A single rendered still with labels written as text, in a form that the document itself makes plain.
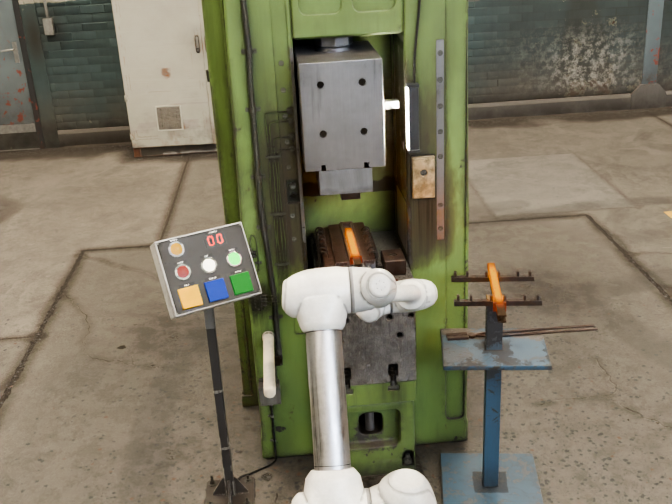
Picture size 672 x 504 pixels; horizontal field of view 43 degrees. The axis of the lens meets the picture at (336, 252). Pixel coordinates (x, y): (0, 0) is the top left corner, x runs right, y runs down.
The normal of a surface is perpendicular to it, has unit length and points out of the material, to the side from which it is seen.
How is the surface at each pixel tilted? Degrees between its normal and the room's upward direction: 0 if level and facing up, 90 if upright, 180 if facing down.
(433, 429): 90
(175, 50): 90
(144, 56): 90
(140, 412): 0
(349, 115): 90
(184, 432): 0
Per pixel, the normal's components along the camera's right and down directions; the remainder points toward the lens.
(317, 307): -0.02, -0.07
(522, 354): -0.05, -0.92
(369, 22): 0.08, 0.38
